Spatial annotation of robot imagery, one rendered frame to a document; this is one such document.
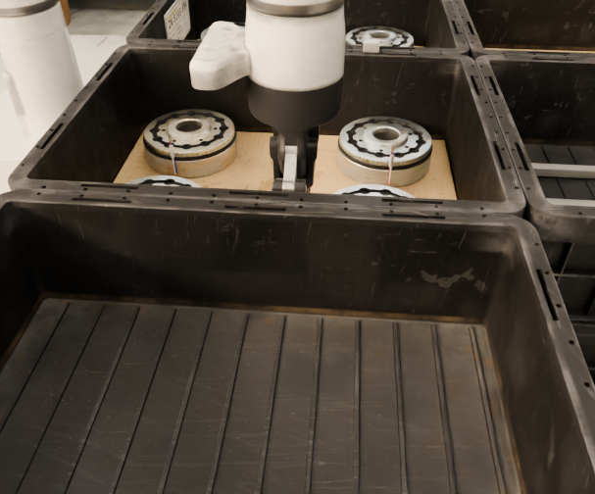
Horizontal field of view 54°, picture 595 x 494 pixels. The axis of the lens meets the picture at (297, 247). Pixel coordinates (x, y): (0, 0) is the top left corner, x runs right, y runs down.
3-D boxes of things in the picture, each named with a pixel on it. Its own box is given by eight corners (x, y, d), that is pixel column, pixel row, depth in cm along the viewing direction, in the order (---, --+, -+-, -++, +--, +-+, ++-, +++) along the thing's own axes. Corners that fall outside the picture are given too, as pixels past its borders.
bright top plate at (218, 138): (129, 152, 63) (128, 147, 63) (164, 110, 71) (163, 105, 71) (220, 162, 62) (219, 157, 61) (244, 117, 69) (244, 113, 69)
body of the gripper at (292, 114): (342, 87, 42) (336, 196, 48) (345, 42, 48) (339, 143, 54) (237, 83, 42) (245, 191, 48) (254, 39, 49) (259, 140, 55)
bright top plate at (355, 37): (340, 51, 85) (340, 47, 85) (350, 27, 92) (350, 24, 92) (411, 57, 83) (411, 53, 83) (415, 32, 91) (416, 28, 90)
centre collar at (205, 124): (161, 138, 65) (160, 133, 64) (175, 118, 68) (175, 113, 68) (203, 143, 64) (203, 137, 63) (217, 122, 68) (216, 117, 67)
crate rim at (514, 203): (7, 213, 46) (-3, 187, 45) (124, 62, 69) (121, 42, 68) (523, 240, 44) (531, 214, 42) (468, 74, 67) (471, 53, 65)
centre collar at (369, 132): (365, 149, 63) (365, 144, 62) (361, 127, 67) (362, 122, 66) (411, 150, 63) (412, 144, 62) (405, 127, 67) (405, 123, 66)
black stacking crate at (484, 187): (43, 298, 53) (3, 193, 45) (139, 135, 75) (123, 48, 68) (493, 325, 50) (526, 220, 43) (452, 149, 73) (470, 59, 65)
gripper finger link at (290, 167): (275, 135, 46) (278, 143, 48) (272, 194, 45) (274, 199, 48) (307, 137, 45) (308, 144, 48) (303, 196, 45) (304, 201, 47)
